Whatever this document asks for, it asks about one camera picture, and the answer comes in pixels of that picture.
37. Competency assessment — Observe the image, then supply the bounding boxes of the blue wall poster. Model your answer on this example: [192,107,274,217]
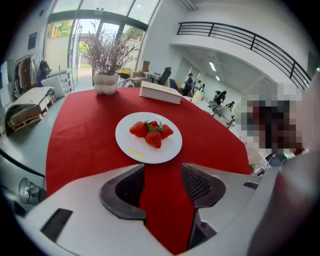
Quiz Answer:
[27,31,38,51]

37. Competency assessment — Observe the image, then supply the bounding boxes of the red-clothed table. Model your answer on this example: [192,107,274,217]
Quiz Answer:
[45,86,252,256]

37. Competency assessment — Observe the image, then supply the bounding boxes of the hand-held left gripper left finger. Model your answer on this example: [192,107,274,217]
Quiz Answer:
[15,163,174,256]

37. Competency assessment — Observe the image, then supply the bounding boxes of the clothes rack with coats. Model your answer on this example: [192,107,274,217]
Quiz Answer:
[13,54,37,99]

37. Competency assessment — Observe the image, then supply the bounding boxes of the wooden pallet with cardboard sheets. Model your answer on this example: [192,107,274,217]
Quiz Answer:
[4,86,56,133]

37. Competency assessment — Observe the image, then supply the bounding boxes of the white closed book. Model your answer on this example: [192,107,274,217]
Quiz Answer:
[139,80,184,105]

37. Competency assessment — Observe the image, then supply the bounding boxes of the dried pink plant sprigs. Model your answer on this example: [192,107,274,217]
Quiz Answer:
[79,19,141,76]

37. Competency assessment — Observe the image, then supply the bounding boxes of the clear glass bin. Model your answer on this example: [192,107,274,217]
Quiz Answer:
[18,177,48,205]

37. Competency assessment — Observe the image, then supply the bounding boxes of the dark hanging jacket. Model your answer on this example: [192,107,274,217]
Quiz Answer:
[36,59,52,87]

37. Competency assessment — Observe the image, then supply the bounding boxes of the white round plate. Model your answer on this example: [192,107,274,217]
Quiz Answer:
[115,111,183,165]

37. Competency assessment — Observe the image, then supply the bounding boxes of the white bulbous vase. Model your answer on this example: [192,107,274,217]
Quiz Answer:
[93,72,119,96]

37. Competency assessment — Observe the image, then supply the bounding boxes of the black balcony railing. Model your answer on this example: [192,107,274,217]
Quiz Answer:
[176,21,312,90]

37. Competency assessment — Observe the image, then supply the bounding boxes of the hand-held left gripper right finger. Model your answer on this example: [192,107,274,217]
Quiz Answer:
[179,162,281,256]

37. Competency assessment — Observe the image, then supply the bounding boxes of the white shelf cart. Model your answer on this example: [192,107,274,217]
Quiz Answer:
[47,68,74,94]

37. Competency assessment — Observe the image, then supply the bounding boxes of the white leaning board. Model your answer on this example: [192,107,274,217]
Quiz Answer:
[40,75,67,100]

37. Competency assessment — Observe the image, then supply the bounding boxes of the black office chair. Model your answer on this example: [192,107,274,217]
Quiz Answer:
[157,66,173,87]

